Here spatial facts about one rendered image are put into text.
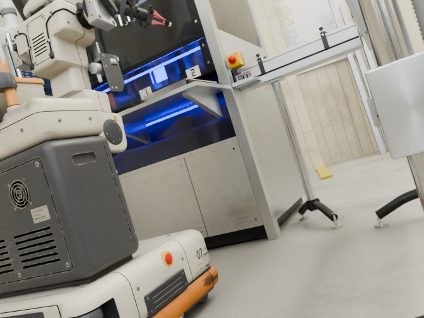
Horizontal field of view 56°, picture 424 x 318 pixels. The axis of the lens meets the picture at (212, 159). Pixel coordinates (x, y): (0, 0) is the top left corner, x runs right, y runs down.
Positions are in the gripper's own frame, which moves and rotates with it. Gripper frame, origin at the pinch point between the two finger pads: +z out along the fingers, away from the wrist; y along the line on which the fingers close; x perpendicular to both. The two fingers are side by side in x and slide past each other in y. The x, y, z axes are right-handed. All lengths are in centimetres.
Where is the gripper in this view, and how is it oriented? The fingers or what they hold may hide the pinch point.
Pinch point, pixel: (163, 22)
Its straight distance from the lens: 211.6
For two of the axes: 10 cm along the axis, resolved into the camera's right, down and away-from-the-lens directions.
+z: 8.9, 1.8, 4.2
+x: 3.9, 2.0, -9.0
